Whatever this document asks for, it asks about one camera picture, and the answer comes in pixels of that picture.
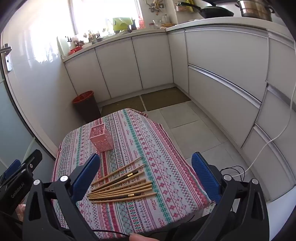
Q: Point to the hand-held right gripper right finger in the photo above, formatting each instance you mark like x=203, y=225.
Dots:
x=204, y=176

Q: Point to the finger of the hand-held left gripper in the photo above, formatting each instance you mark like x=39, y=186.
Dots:
x=33, y=160
x=12, y=166

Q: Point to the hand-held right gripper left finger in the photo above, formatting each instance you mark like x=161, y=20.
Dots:
x=86, y=176

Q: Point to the row of light chopsticks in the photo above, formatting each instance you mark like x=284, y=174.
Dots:
x=101, y=194

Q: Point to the dark gold-banded chopstick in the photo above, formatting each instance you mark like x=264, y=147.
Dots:
x=115, y=196
x=124, y=177

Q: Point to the pink perforated utensil holder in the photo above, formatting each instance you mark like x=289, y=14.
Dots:
x=101, y=141

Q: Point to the hanging wooden utensils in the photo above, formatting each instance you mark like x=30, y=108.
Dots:
x=156, y=7

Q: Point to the person's left hand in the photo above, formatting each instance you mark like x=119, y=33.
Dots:
x=21, y=212

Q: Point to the person's right hand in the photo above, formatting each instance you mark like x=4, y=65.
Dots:
x=140, y=238

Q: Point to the frosted glass door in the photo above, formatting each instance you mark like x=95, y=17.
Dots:
x=13, y=139

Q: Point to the white power strip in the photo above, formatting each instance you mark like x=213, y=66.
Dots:
x=209, y=208

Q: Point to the patterned tablecloth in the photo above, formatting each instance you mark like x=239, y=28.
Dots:
x=150, y=150

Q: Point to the brown trash bin red rim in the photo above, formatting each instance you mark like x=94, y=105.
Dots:
x=89, y=109

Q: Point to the white cabinet with drawers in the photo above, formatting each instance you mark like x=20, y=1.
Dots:
x=219, y=69

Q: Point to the white cabinet with doors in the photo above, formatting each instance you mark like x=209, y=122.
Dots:
x=120, y=64

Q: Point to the pale cutting board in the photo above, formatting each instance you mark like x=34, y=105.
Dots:
x=63, y=46

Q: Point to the red plastic basin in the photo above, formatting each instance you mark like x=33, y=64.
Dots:
x=75, y=50

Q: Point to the cluster of small ornaments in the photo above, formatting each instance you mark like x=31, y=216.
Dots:
x=92, y=36

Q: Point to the white kitchen countertop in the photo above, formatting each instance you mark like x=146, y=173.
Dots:
x=219, y=23

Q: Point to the lime green plastic container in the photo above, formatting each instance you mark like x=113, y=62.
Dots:
x=121, y=24

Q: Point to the woven basket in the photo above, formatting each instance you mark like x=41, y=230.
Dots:
x=168, y=24

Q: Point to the glass bowl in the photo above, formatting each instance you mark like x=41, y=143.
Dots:
x=156, y=23

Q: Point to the kitchen window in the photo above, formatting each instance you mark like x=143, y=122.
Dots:
x=104, y=14

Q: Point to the black wok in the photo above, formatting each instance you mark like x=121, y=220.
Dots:
x=215, y=12

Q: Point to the stainless steel pot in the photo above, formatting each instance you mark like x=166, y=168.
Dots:
x=254, y=10

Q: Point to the black wall hooks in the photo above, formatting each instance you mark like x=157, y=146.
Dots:
x=68, y=39

